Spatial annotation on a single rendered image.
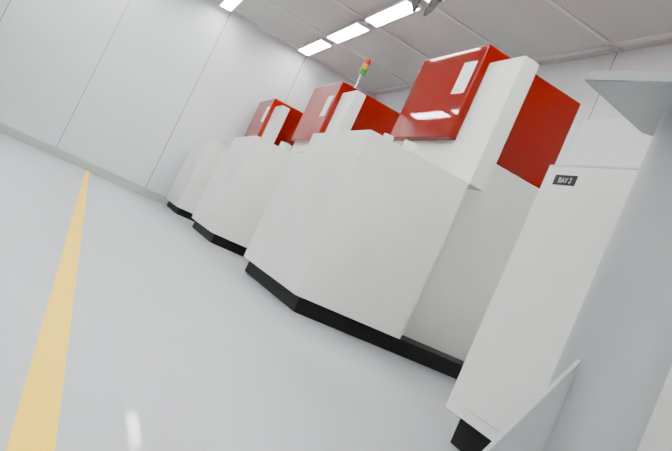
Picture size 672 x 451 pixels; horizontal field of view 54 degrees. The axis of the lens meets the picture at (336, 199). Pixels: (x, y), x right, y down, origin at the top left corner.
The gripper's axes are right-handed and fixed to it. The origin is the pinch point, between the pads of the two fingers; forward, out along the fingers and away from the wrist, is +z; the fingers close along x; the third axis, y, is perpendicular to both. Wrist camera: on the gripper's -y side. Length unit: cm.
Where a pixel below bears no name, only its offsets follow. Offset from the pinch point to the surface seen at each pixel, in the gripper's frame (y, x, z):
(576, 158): -11, 54, 20
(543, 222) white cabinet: -11, 53, 39
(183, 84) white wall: -624, -403, -5
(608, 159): -1, 60, 19
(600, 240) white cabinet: 8, 65, 40
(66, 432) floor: 101, 5, 96
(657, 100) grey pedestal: 56, 57, 19
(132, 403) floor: 81, 3, 98
